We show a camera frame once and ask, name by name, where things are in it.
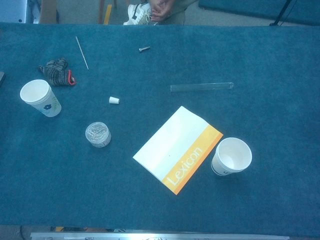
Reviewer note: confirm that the striped knit work glove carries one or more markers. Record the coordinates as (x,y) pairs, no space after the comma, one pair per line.
(56,72)

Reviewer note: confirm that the black tripod stand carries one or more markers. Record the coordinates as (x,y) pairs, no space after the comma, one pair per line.
(282,12)

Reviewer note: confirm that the yellow strip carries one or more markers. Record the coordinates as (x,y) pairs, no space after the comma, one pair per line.
(107,14)

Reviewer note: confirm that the metal bolt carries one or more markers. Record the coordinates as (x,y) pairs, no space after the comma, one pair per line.
(143,49)

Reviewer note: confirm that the clear glass test tube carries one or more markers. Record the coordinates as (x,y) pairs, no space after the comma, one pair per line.
(200,87)

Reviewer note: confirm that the teal carpet table cover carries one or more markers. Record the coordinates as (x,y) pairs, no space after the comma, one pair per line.
(150,212)

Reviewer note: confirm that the thin metal rod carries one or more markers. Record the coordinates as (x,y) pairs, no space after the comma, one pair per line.
(82,52)

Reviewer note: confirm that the white sneaker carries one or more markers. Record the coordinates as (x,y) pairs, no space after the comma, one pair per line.
(136,13)

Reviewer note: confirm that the paper cup with blue flower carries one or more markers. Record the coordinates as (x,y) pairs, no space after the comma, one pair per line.
(35,93)

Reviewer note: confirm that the wooden chair leg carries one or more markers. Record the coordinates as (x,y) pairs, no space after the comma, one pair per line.
(100,12)

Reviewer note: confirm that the aluminium frame rail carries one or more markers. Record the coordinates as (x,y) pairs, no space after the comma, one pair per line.
(150,236)

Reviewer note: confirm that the brown cardboard box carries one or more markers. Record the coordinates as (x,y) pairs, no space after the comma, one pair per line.
(48,12)

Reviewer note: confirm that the paper cup with dark print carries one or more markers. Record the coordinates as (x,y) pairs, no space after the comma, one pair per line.
(232,155)

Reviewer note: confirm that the silver metal cabinet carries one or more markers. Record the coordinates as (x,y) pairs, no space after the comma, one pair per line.
(15,11)

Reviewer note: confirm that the small white stopper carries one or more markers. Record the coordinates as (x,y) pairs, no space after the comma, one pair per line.
(113,100)

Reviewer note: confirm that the white and orange Lexicon book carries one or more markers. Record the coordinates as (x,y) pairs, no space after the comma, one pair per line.
(172,150)

